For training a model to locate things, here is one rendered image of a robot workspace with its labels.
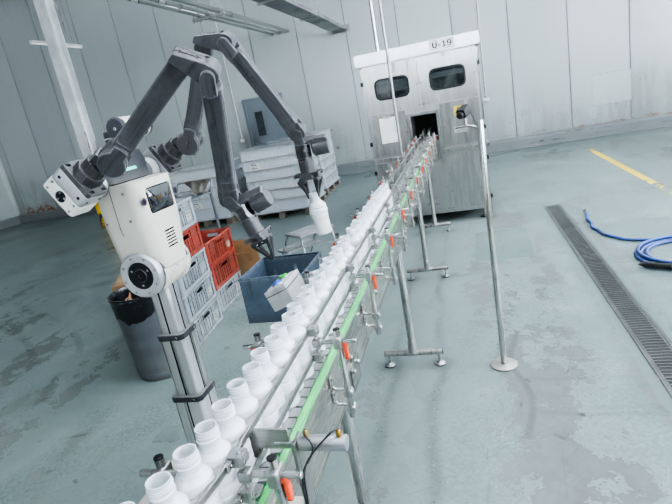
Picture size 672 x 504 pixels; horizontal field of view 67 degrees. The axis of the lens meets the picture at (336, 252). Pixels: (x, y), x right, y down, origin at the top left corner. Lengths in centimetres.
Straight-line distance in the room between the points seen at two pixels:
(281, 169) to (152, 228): 660
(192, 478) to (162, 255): 107
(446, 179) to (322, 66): 640
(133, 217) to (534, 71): 1062
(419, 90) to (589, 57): 626
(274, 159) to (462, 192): 328
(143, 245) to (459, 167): 493
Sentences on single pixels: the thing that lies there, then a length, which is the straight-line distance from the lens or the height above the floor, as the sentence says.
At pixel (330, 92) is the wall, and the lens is 1206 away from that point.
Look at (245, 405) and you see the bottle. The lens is 98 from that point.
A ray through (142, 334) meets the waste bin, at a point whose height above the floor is 38.
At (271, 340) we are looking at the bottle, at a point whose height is 115.
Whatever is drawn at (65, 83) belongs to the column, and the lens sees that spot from 1182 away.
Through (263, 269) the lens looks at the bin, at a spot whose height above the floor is 90.
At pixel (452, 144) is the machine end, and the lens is 625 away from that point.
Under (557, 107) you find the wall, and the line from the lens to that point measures 1190.
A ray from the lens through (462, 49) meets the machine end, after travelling 622.
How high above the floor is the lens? 161
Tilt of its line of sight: 16 degrees down
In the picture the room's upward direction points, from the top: 11 degrees counter-clockwise
